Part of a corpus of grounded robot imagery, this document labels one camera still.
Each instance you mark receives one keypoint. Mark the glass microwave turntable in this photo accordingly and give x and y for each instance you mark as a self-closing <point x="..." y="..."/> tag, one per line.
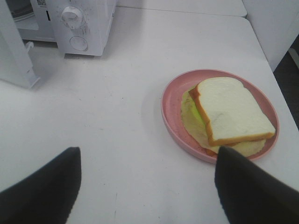
<point x="20" y="9"/>

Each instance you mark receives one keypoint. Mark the round door release button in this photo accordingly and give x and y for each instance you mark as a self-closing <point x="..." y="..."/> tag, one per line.
<point x="79" y="43"/>

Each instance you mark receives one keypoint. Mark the white microwave door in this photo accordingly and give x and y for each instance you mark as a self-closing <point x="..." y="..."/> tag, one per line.
<point x="15" y="64"/>

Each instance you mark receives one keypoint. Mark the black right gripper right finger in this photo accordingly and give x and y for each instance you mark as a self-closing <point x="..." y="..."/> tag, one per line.
<point x="249" y="195"/>

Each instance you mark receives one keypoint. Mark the white timer knob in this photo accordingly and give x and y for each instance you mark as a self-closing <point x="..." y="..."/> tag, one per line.
<point x="72" y="17"/>

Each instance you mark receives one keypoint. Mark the sandwich with lettuce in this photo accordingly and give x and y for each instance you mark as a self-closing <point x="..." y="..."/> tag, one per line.
<point x="220" y="111"/>

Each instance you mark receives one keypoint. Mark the white microwave oven body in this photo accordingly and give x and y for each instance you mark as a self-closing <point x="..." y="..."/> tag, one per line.
<point x="46" y="24"/>

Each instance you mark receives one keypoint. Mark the white warning label sticker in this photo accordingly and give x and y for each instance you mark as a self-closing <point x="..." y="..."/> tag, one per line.
<point x="41" y="3"/>

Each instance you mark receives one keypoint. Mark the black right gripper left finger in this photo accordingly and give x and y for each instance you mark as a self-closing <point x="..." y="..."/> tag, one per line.
<point x="47" y="196"/>

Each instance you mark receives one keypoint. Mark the pink plate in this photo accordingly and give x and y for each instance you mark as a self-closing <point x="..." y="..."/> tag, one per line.
<point x="171" y="111"/>

